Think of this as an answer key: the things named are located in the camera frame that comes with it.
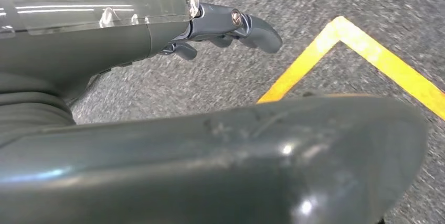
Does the yellow floor tape square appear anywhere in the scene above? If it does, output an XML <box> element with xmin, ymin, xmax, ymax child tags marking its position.
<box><xmin>257</xmin><ymin>15</ymin><xmax>445</xmax><ymax>122</ymax></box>

